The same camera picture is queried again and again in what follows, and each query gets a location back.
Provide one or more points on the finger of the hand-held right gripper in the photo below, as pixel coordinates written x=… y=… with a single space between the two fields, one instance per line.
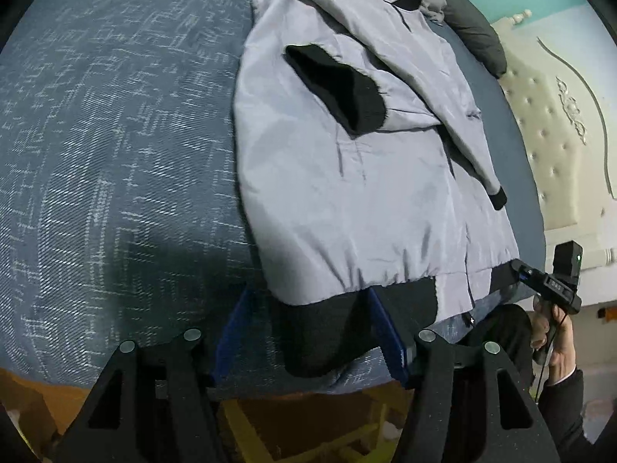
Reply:
x=526 y=275

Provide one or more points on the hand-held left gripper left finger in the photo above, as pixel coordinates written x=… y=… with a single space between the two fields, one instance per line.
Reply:
x=231 y=333

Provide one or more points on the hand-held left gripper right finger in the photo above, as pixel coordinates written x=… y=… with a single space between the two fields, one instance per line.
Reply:
x=390 y=342

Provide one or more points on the light grey jacket black cuffs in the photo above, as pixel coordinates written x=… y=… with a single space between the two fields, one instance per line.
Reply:
x=361 y=193

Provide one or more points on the person's right forearm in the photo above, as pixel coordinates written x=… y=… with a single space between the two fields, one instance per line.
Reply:
x=569 y=410

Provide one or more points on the person's right hand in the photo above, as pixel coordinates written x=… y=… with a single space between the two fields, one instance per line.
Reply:
x=564 y=347

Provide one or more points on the cream tufted headboard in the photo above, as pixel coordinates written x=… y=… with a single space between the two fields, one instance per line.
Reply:
x=564 y=154

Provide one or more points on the blue bed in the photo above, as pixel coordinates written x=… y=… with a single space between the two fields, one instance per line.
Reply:
x=120 y=154

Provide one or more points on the dark grey rolled duvet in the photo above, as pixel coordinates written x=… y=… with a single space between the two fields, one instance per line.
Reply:
x=477 y=29

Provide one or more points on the yellow wooden frame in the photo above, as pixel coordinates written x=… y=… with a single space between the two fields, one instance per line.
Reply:
x=250 y=424

